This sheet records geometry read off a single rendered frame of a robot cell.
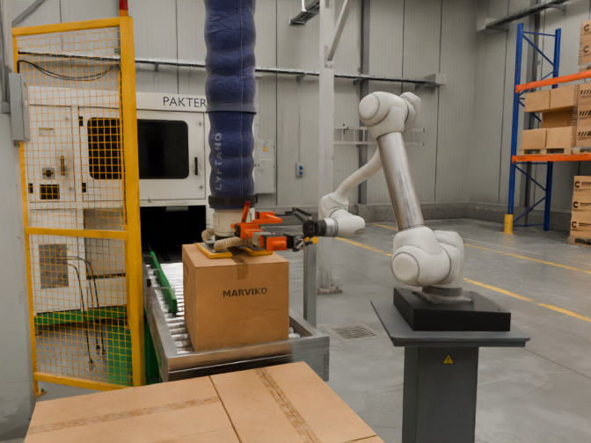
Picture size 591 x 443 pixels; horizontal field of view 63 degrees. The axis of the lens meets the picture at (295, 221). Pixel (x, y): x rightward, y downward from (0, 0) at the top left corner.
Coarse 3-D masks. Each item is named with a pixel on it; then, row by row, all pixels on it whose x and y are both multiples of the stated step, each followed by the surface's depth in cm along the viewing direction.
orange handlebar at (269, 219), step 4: (268, 216) 256; (272, 216) 252; (252, 220) 236; (256, 220) 237; (260, 220) 238; (264, 220) 238; (268, 220) 239; (272, 220) 240; (276, 220) 241; (280, 220) 241; (232, 224) 218; (232, 228) 217; (244, 232) 198; (248, 232) 194; (252, 232) 191; (248, 236) 194; (252, 236) 188; (272, 244) 168; (276, 244) 168; (280, 244) 168; (284, 244) 169
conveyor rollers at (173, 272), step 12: (168, 264) 401; (180, 264) 404; (156, 276) 354; (168, 276) 357; (180, 276) 353; (180, 288) 318; (180, 300) 291; (168, 312) 270; (180, 312) 265; (168, 324) 245; (180, 324) 246; (180, 336) 229; (180, 348) 213; (192, 348) 213
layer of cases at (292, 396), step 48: (192, 384) 179; (240, 384) 179; (288, 384) 179; (48, 432) 146; (96, 432) 146; (144, 432) 146; (192, 432) 146; (240, 432) 146; (288, 432) 146; (336, 432) 146
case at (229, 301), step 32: (192, 256) 218; (256, 256) 218; (192, 288) 209; (224, 288) 199; (256, 288) 204; (288, 288) 208; (192, 320) 213; (224, 320) 201; (256, 320) 205; (288, 320) 210
